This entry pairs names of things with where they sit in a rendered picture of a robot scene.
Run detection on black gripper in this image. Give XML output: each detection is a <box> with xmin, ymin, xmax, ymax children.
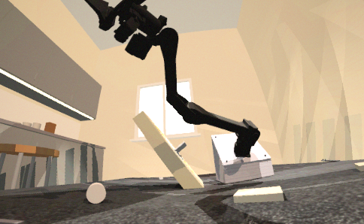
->
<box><xmin>84</xmin><ymin>0</ymin><xmax>150</xmax><ymax>31</ymax></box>

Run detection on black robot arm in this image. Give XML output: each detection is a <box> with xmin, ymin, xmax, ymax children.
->
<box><xmin>114</xmin><ymin>9</ymin><xmax>260</xmax><ymax>157</ymax></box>

